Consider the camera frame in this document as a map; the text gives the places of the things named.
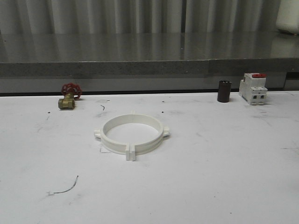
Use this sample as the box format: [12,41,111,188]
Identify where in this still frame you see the white container on counter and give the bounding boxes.
[276,0,299,35]

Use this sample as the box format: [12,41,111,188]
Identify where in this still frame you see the brass valve red handwheel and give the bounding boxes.
[58,83,82,110]

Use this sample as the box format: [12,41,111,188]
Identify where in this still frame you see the dark brown cylindrical coupling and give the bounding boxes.
[217,80,232,103]

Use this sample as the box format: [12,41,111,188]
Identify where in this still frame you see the white half pipe clamp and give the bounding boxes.
[93,113,135,161]
[125,113,170,161]

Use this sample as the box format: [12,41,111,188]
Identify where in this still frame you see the white circuit breaker red switch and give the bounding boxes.
[239,73,268,105]

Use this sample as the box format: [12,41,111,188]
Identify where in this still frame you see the grey stone counter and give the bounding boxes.
[0,31,299,95]

